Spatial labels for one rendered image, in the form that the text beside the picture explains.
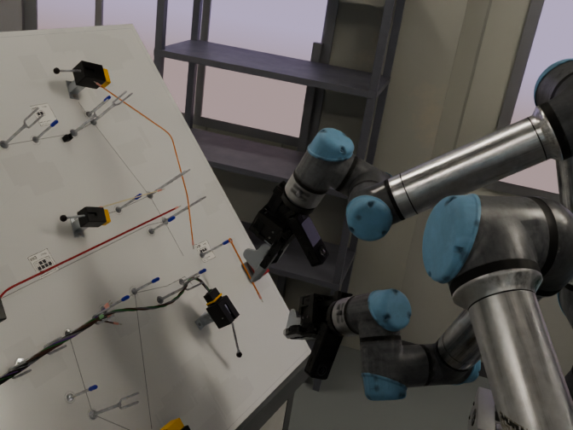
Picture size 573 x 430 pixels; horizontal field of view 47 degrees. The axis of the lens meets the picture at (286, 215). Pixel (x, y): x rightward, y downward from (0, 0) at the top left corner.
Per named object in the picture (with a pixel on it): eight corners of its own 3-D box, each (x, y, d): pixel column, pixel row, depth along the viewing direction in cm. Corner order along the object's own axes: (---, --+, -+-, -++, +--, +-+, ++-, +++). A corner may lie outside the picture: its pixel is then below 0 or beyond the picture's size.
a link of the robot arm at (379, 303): (384, 334, 113) (379, 285, 115) (344, 339, 122) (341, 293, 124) (417, 334, 117) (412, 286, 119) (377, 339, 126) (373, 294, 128)
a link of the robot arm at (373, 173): (384, 231, 120) (332, 202, 119) (383, 209, 130) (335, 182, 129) (408, 197, 117) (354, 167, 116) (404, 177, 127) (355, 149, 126)
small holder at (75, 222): (44, 217, 133) (64, 202, 129) (83, 217, 140) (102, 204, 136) (49, 238, 132) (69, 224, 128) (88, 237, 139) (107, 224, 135)
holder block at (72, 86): (37, 75, 146) (59, 54, 141) (80, 84, 155) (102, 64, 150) (41, 93, 145) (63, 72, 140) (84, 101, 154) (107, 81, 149)
